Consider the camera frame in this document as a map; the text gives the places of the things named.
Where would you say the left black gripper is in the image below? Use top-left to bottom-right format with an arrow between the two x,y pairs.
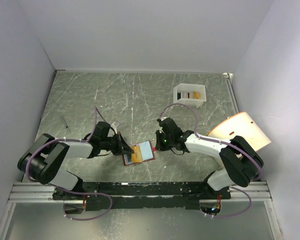
100,131 -> 134,156

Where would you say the gold numbered credit card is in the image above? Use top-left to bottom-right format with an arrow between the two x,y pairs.
130,145 -> 143,163

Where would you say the red leather card holder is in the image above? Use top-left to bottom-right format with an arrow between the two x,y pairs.
122,140 -> 156,166

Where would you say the white plastic card tray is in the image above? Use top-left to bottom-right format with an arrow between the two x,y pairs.
173,83 -> 207,108

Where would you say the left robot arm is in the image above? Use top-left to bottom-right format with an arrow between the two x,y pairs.
17,121 -> 134,200

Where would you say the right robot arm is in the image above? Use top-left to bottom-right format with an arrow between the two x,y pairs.
155,117 -> 264,199

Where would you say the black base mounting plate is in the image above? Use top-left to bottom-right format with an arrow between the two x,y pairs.
52,181 -> 232,212

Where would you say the small grey metal rod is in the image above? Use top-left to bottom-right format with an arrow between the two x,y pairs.
60,115 -> 71,133

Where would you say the white orange lamp shade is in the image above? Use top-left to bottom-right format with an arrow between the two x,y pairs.
207,112 -> 272,152

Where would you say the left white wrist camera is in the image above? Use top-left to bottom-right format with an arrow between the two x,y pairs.
111,121 -> 120,129

